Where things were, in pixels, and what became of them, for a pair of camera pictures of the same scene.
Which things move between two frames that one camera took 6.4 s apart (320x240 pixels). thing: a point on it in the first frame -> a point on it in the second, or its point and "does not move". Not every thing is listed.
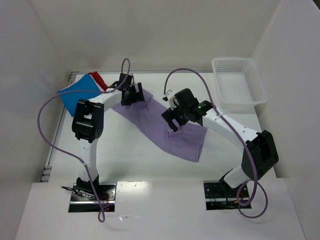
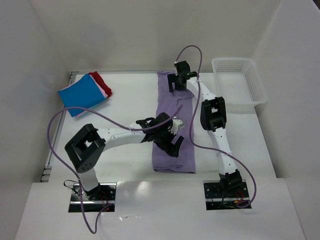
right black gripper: [172, 115] -> [175, 81]
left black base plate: [80, 203] does not move
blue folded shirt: [84, 88] does not move
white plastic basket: [238, 85] does not move
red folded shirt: [99, 79] does not move
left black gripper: [133, 94] -> [166, 141]
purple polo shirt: [188, 140] -> [178, 103]
